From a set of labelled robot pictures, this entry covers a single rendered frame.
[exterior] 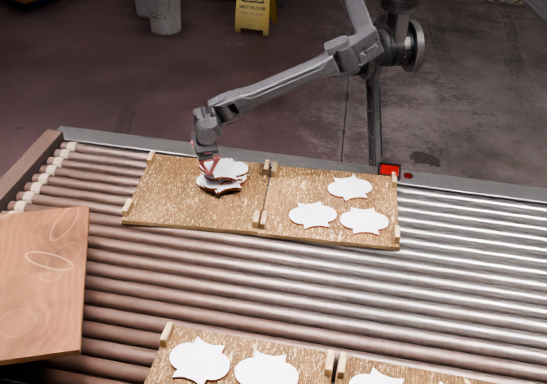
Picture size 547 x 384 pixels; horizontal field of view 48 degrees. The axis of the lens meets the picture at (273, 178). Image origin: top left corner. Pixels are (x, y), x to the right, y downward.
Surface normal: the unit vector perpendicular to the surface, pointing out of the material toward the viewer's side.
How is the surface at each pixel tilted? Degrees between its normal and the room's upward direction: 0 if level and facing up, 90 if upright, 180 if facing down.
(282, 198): 0
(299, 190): 0
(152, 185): 0
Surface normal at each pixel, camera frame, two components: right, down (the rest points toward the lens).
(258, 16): -0.20, 0.40
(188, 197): 0.03, -0.80
